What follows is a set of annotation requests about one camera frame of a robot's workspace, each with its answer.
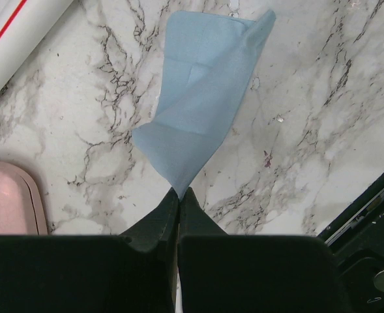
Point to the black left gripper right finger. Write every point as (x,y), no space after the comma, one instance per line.
(252,273)

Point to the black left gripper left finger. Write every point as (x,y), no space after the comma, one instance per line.
(130,272)

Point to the blue cleaning cloth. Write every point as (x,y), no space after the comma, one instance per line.
(208,63)

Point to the pink glasses case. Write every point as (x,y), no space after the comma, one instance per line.
(21,209)

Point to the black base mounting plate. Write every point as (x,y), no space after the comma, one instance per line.
(356,238)

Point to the white PVC pipe rack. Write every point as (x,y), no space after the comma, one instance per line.
(23,24)

